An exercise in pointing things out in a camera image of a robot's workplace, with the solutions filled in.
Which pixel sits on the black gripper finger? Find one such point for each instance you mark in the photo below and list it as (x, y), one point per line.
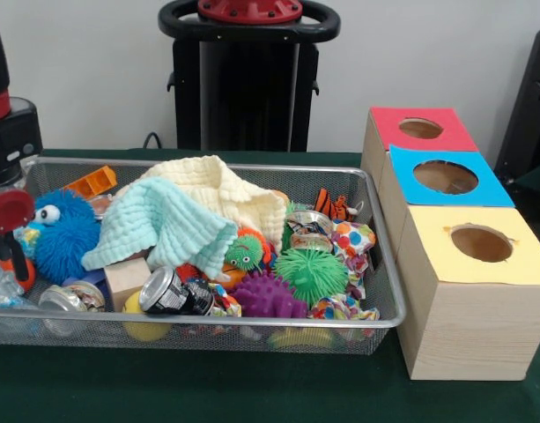
(19, 262)
(4, 249)

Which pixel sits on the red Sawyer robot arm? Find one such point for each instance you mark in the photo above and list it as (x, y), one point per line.
(9, 141)

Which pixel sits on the wooden box with three holes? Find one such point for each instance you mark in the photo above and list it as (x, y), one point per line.
(468, 326)

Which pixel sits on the green spiky rubber ball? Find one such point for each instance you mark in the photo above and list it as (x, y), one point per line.
(309, 273)

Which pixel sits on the green and orange puffer toy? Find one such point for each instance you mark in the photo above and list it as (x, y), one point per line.
(245, 253)

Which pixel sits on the black standing panel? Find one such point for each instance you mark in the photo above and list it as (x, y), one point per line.
(529, 110)

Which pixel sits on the clear mesh bin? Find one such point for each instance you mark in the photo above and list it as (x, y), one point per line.
(296, 341)

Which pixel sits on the cream cloth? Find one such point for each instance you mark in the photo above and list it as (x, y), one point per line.
(234, 194)

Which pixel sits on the mint green cloth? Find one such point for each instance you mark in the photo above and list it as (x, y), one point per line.
(164, 224)

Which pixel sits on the blue fuzzy toy with eyes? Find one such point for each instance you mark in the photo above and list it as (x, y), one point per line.
(67, 242)

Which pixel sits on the orange plastic tray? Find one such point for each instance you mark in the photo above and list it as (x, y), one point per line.
(95, 180)

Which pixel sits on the orange striped tiger plush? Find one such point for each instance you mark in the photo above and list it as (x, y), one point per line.
(335, 207)

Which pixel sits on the crushed black can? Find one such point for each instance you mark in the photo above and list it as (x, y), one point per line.
(172, 293)

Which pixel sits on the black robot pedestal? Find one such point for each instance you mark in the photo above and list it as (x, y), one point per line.
(247, 97)

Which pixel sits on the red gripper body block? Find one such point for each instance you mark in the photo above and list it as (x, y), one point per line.
(9, 209)

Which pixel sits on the purple spiky rubber ball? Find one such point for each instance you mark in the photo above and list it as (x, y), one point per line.
(265, 297)

